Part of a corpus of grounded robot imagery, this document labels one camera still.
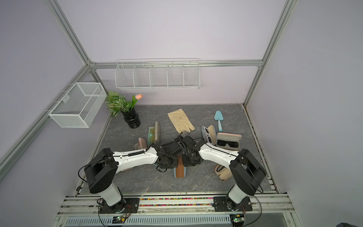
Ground pink open glasses case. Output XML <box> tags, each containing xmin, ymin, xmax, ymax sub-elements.
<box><xmin>134</xmin><ymin>137</ymin><xmax>147</xmax><ymax>150</ymax></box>

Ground green glasses case open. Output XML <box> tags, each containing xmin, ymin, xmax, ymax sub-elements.
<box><xmin>147</xmin><ymin>122</ymin><xmax>160</xmax><ymax>145</ymax></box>

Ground black glossy vase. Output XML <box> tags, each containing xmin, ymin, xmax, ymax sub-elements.
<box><xmin>122</xmin><ymin>108</ymin><xmax>141</xmax><ymax>129</ymax></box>

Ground blue brown glasses case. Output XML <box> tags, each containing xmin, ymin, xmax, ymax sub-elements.
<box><xmin>174</xmin><ymin>156</ymin><xmax>186</xmax><ymax>179</ymax></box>

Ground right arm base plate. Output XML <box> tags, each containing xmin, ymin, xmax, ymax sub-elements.
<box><xmin>212</xmin><ymin>196</ymin><xmax>252</xmax><ymax>212</ymax></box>

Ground green artificial plant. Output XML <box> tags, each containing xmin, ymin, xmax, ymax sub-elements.
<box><xmin>105</xmin><ymin>91</ymin><xmax>138</xmax><ymax>117</ymax></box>

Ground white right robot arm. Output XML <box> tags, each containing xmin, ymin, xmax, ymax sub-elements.
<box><xmin>180</xmin><ymin>136</ymin><xmax>267</xmax><ymax>211</ymax></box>

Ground aluminium frame post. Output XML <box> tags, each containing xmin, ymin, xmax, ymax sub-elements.
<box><xmin>44</xmin><ymin>0</ymin><xmax>108</xmax><ymax>94</ymax></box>

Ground white wire basket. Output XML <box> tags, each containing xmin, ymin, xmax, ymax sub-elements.
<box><xmin>48</xmin><ymin>82</ymin><xmax>107</xmax><ymax>128</ymax></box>

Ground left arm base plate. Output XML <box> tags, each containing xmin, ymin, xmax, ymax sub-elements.
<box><xmin>97</xmin><ymin>198</ymin><xmax>140</xmax><ymax>214</ymax></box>

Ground aluminium mounting rail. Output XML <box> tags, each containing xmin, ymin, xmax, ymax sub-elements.
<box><xmin>58</xmin><ymin>194</ymin><xmax>295</xmax><ymax>216</ymax></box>

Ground white vented cable duct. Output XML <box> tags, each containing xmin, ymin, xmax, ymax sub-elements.
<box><xmin>62</xmin><ymin>214</ymin><xmax>232</xmax><ymax>227</ymax></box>

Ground beige fabric glove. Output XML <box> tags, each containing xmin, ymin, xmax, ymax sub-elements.
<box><xmin>167</xmin><ymin>109</ymin><xmax>195</xmax><ymax>133</ymax></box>

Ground beige case brown sunglasses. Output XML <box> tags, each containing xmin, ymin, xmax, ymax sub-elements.
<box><xmin>121</xmin><ymin>167</ymin><xmax>133</xmax><ymax>172</ymax></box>

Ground teal small trowel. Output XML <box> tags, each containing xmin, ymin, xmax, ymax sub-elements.
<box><xmin>214</xmin><ymin>111</ymin><xmax>224</xmax><ymax>132</ymax></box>

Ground case with white sunglasses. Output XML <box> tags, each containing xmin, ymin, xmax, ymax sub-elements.
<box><xmin>201</xmin><ymin>125</ymin><xmax>217</xmax><ymax>145</ymax></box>

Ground long white wire shelf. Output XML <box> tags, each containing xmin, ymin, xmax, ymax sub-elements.
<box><xmin>114</xmin><ymin>58</ymin><xmax>200</xmax><ymax>89</ymax></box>

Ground beige case black glasses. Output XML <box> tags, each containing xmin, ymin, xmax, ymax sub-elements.
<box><xmin>214</xmin><ymin>165</ymin><xmax>233</xmax><ymax>181</ymax></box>

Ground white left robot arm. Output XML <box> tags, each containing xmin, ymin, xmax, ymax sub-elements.
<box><xmin>78</xmin><ymin>135</ymin><xmax>184</xmax><ymax>214</ymax></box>

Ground pink tulip flower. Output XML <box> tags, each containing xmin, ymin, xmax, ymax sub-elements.
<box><xmin>135</xmin><ymin>94</ymin><xmax>143</xmax><ymax>100</ymax></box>

